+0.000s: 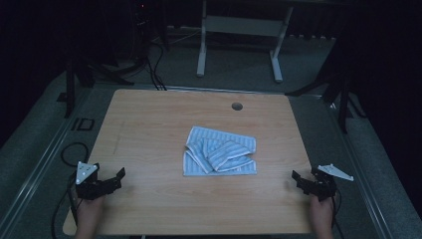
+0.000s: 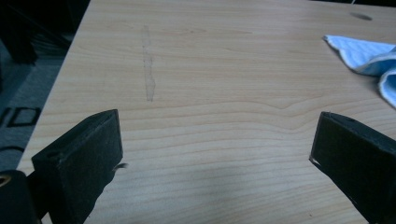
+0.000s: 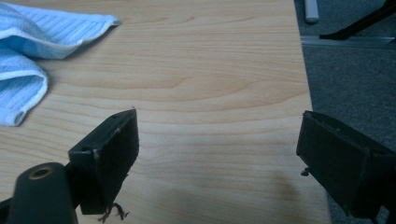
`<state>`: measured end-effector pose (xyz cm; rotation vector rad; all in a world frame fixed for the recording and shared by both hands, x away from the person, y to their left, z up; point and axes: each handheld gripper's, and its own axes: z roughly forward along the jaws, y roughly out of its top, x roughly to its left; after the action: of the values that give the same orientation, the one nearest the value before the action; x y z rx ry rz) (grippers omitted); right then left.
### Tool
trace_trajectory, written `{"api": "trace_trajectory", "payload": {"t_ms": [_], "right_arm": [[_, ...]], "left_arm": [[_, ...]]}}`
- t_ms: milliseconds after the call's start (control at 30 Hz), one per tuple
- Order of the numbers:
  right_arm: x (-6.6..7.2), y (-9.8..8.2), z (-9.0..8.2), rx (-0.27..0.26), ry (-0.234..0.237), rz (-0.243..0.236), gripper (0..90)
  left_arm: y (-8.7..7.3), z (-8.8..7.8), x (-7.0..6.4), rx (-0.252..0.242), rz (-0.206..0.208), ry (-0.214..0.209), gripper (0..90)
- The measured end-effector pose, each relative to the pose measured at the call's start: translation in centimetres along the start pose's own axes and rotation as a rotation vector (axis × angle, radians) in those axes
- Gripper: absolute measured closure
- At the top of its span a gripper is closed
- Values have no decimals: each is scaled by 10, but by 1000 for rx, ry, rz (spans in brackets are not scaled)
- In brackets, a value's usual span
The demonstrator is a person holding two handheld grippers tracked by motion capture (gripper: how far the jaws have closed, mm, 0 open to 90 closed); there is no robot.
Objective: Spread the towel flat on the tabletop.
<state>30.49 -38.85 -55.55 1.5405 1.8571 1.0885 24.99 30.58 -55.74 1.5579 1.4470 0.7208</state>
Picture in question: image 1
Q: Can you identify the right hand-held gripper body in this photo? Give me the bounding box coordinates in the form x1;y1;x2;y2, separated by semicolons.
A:
310;163;354;202

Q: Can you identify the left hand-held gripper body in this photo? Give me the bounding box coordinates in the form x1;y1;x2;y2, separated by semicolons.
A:
75;160;107;201

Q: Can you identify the blue striped towel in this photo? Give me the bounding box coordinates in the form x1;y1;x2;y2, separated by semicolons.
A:
182;124;259;177

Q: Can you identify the person's left hand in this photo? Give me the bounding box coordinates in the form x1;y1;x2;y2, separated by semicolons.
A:
75;194;106;232

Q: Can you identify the person's right hand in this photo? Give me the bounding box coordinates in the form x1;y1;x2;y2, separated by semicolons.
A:
310;194;336;233

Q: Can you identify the black metal stand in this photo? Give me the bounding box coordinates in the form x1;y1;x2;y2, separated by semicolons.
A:
284;71;367;134
56;56;135;120

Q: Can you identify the metal floor rail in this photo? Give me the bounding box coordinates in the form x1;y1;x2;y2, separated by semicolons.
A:
322;96;396;239
0;87;96;233

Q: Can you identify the looped black floor cable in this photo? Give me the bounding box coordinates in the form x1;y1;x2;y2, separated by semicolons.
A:
60;141;91;168

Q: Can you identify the long black floor cable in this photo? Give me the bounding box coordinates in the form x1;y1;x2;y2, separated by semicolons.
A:
50;172;77;239

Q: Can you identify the bundle of black cables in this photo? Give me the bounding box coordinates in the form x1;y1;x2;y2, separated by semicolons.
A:
130;19;168;92

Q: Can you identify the white metal desk frame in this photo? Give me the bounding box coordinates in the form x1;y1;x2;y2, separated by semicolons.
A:
196;0;295;84

